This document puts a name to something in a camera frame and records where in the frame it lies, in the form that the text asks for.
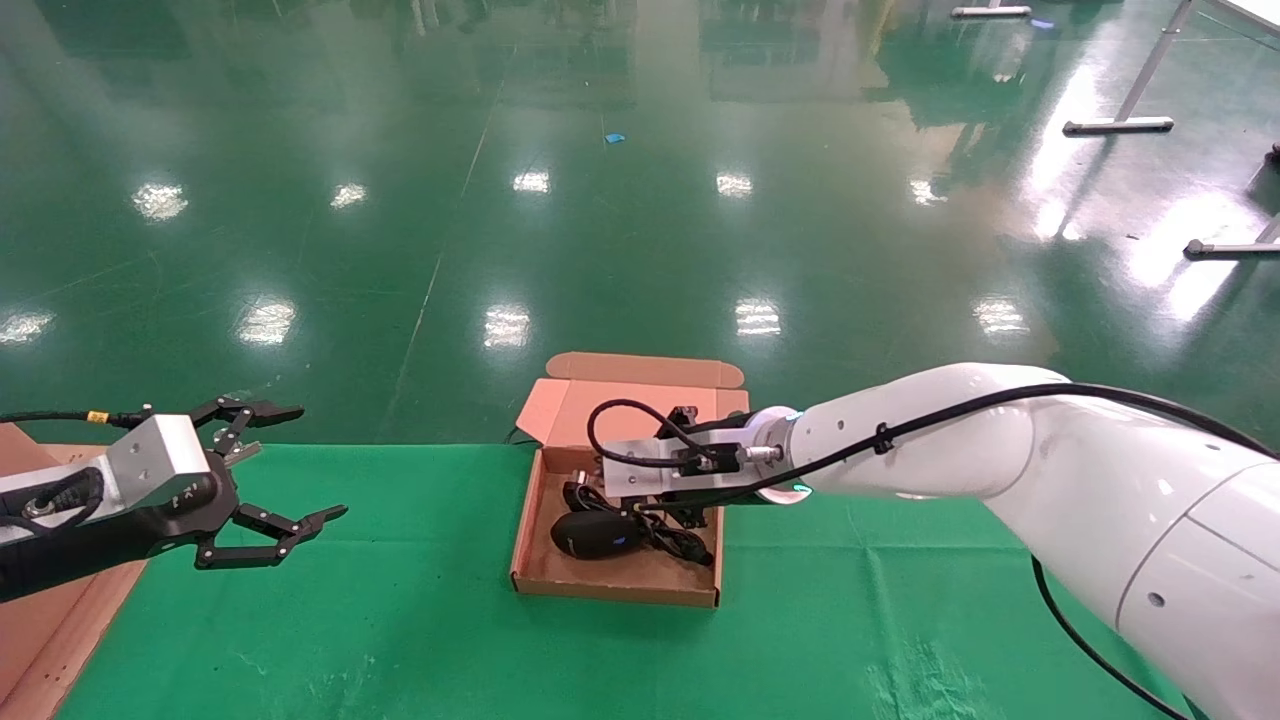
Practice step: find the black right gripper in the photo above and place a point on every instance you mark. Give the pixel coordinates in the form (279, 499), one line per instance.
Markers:
(720, 500)

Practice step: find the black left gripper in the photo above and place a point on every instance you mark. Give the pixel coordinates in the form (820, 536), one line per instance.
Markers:
(120, 545)

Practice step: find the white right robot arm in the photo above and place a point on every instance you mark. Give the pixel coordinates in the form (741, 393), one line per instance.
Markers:
(1100, 500)

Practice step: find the open brown cardboard box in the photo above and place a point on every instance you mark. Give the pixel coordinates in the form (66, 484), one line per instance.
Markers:
(600, 578)

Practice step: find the brown cardboard box at left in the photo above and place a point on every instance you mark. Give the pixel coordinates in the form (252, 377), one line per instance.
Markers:
(30, 640)

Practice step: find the green table cloth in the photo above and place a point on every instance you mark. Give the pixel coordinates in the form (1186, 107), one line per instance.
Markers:
(420, 620)

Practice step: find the plywood board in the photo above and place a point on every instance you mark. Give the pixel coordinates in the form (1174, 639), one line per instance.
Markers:
(100, 620)

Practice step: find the white table foot bar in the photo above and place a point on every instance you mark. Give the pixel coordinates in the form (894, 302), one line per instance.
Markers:
(990, 12)

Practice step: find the grey table foot bar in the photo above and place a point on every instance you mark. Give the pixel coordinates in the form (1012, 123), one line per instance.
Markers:
(1230, 249)

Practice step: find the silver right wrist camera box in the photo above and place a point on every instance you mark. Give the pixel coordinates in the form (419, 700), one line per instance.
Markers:
(660, 470)

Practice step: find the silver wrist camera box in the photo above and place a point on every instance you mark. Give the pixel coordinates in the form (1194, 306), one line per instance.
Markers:
(150, 460)
(660, 470)

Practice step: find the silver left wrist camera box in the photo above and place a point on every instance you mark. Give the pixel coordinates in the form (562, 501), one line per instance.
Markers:
(150, 460)

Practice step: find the white table frame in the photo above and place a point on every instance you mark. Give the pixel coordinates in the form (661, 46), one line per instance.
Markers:
(1120, 125)

